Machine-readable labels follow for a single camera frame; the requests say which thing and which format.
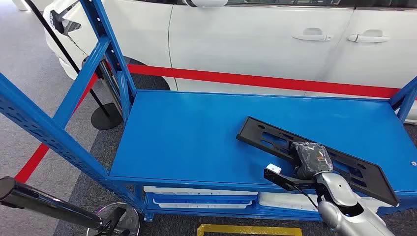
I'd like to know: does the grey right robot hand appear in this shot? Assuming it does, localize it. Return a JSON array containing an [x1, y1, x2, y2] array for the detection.
[[291, 141, 334, 180]]

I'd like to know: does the black plastic plate frame part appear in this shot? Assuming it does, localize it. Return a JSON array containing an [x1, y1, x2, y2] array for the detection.
[[236, 116, 400, 207]]

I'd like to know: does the blue metal shelf rack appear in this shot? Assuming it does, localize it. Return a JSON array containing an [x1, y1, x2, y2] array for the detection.
[[0, 0, 417, 223]]

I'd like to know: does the white stamped panel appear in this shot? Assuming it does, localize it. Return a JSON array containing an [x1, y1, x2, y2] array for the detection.
[[258, 192, 393, 213], [152, 199, 253, 210], [143, 185, 259, 196]]

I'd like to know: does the long red barrier belt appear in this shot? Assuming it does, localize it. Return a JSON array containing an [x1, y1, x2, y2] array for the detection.
[[127, 63, 402, 99]]

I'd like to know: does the yellow floor tape square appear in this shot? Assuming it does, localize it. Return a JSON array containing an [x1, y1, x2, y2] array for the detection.
[[197, 224, 303, 236]]

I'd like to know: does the white car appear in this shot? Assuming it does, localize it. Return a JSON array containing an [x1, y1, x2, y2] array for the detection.
[[43, 0, 417, 124]]

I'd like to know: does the black car wheel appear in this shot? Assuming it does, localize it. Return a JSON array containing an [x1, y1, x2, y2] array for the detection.
[[125, 58, 171, 91]]

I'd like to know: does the white car side mirror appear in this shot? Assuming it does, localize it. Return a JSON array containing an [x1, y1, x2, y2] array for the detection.
[[182, 0, 229, 8]]

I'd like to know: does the black stanchion with chrome base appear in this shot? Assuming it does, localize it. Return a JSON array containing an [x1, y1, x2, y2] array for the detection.
[[0, 177, 141, 236]]

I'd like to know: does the short red barrier belt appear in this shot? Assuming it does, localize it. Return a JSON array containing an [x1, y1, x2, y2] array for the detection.
[[14, 72, 99, 184]]

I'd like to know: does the dark car headlight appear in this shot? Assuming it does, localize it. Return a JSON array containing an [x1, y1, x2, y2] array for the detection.
[[49, 9, 82, 37]]

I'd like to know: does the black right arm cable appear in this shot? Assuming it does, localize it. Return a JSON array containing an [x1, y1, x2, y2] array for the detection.
[[291, 183, 320, 210]]

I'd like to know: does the black right wrist camera bracket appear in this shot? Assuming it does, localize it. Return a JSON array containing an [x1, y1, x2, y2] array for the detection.
[[263, 168, 315, 192]]

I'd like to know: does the white car door handle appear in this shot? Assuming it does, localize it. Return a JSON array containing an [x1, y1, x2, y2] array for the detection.
[[292, 28, 331, 42], [346, 29, 390, 44]]

